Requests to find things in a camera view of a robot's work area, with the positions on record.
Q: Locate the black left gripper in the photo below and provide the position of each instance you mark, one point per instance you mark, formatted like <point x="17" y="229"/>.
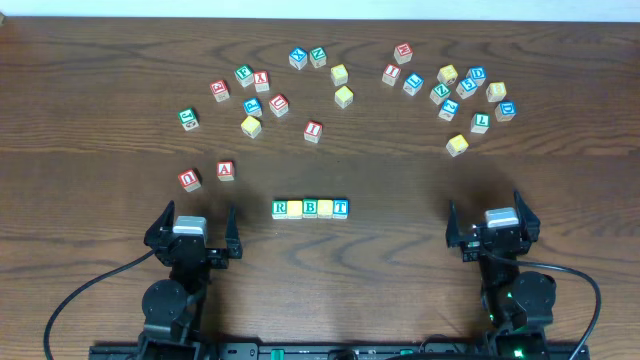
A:
<point x="191" y="249"/>

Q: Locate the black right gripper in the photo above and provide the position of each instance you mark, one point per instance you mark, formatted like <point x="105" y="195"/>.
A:
<point x="498" y="240"/>

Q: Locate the green R block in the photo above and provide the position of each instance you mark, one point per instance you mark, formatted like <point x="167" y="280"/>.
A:
<point x="279" y="209"/>

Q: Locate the yellow O block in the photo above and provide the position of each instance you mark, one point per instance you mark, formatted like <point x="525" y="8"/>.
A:
<point x="294" y="209"/>

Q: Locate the green B block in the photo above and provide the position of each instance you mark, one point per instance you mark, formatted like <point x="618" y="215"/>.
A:
<point x="310" y="208"/>

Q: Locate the yellow K side block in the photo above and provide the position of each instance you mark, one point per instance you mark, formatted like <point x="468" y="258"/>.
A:
<point x="325" y="208"/>

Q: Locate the blue T block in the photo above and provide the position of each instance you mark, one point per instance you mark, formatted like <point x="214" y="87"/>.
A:
<point x="341" y="209"/>

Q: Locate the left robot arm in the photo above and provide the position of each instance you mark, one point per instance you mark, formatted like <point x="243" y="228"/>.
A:
<point x="173" y="307"/>

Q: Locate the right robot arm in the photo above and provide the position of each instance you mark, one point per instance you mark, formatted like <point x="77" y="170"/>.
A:
<point x="519" y="303"/>

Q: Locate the red U block lower left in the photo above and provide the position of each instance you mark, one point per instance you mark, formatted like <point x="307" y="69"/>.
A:
<point x="189" y="180"/>

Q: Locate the red u block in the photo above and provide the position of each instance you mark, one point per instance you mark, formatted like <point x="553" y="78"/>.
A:
<point x="189" y="180"/>
<point x="279" y="105"/>

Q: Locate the red A block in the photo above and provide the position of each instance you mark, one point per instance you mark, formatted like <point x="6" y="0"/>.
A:
<point x="225" y="171"/>

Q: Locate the green L block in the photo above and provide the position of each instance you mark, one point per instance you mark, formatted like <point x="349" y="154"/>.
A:
<point x="480" y="123"/>

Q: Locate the blue D block right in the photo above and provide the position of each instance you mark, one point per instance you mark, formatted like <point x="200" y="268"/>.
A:
<point x="505" y="111"/>

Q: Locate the blue d block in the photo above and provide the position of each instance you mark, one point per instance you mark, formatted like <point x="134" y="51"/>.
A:
<point x="505" y="111"/>
<point x="477" y="74"/>

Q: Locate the green J block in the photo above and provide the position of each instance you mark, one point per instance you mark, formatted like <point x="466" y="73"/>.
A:
<point x="188" y="119"/>

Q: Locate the yellow G block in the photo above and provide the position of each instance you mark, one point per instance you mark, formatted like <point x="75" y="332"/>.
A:
<point x="251" y="127"/>

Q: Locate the yellow block far right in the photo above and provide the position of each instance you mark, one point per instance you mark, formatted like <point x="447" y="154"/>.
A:
<point x="496" y="92"/>

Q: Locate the green Z block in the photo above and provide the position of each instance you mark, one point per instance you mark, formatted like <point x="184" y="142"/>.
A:
<point x="440" y="93"/>

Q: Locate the red G block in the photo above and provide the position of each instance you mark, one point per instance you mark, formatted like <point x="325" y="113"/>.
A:
<point x="220" y="90"/>

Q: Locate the blue D block upper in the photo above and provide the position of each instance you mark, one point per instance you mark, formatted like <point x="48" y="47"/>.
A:
<point x="477" y="74"/>

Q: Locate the red U block upper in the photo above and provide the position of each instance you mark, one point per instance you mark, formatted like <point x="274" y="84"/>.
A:
<point x="279" y="105"/>

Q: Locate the red I block centre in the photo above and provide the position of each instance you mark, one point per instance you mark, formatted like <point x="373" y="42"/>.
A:
<point x="313" y="131"/>

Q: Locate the red i block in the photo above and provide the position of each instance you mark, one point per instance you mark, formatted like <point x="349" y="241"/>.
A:
<point x="313" y="131"/>
<point x="391" y="74"/>

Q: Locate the yellow block ball side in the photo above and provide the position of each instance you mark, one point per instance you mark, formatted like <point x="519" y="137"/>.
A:
<point x="447" y="75"/>

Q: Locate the blue L block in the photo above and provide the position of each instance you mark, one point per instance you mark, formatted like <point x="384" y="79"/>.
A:
<point x="413" y="84"/>

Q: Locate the green F block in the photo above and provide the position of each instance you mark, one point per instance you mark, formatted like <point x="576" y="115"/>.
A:
<point x="244" y="75"/>

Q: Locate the red Y block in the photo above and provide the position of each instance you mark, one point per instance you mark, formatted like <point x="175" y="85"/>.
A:
<point x="261" y="81"/>

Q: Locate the red I block right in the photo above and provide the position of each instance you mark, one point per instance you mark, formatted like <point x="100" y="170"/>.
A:
<point x="391" y="74"/>

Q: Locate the red H block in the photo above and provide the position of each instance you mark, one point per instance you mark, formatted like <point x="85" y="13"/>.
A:
<point x="403" y="53"/>

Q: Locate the yellow block mid centre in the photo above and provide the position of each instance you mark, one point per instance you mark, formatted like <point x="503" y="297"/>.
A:
<point x="343" y="97"/>

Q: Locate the blue X block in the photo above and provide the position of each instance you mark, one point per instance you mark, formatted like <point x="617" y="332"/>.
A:
<point x="298" y="58"/>

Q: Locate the black mounting rail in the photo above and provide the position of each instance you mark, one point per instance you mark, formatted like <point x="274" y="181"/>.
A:
<point x="253" y="351"/>

